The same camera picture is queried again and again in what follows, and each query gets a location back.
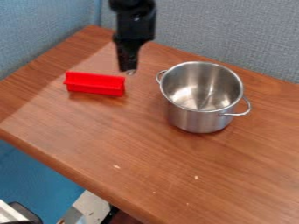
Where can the white object at corner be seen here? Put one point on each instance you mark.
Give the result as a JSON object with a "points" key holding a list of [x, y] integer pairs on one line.
{"points": [[11, 213]]}

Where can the red rectangular block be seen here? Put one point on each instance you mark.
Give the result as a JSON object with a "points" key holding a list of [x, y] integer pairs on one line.
{"points": [[95, 83]]}

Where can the stainless steel pot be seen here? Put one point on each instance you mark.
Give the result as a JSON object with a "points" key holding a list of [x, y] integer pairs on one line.
{"points": [[205, 95]]}

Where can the black chair part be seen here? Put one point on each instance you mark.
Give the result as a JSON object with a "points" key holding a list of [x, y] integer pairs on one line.
{"points": [[30, 217]]}

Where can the white table leg bracket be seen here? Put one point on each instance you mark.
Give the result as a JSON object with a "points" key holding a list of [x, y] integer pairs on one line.
{"points": [[89, 210]]}

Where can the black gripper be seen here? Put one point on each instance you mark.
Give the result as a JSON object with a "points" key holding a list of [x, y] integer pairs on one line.
{"points": [[135, 29]]}

